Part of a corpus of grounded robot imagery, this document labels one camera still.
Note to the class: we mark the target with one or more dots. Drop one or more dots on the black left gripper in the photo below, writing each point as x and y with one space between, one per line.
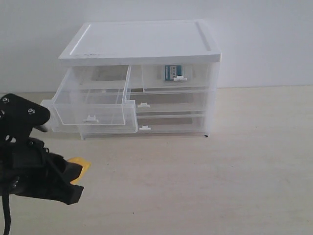
29 169

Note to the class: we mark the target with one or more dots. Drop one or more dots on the yellow cheese wedge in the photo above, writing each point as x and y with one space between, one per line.
85 166

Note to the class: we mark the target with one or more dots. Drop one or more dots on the white teal labelled bottle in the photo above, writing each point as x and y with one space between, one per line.
173 73

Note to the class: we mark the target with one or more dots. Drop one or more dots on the clear bottom wide drawer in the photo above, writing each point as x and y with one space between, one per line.
177 123

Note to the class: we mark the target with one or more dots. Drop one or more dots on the clear wide drawer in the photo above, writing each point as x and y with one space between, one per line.
177 123
176 102

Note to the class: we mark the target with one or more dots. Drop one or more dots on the white plastic drawer cabinet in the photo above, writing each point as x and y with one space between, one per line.
148 43

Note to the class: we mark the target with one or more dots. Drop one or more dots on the clear middle wide drawer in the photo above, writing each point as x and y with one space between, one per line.
176 102

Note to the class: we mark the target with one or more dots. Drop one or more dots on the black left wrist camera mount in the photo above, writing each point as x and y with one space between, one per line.
19 116

